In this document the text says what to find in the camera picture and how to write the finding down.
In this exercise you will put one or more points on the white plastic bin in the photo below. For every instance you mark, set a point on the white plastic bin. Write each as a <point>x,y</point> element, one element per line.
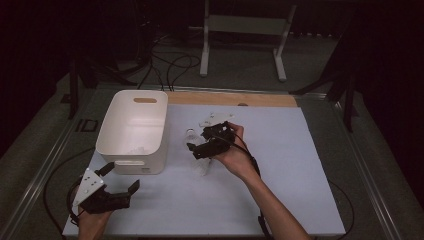
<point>130,123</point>

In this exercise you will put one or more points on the person's right hand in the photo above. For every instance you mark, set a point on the person's right hand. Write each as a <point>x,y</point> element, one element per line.
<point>238,160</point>

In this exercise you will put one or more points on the person's left hand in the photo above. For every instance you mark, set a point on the person's left hand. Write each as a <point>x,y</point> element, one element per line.
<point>92,221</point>

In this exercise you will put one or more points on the white metal stand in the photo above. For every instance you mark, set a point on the white metal stand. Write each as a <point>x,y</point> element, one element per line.
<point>245,25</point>

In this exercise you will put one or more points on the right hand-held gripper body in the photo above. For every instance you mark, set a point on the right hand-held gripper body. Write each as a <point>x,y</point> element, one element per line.
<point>220,140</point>

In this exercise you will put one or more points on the white table mat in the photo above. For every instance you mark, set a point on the white table mat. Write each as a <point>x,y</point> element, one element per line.
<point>293,160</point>

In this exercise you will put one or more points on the black floor socket box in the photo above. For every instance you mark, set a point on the black floor socket box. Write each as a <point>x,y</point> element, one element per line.
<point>87,125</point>

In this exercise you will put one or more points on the wooden table board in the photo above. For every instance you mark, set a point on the wooden table board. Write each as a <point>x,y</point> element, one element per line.
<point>253,99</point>

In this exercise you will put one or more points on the black metal stand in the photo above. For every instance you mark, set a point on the black metal stand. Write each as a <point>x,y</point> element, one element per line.
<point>349,106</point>
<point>73,93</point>

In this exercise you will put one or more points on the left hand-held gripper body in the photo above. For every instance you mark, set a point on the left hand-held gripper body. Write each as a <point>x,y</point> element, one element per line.
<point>103,201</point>

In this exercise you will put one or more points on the metal floor rail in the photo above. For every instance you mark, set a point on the metal floor rail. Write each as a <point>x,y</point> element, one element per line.
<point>233,90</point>
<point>363,170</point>
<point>40,171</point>

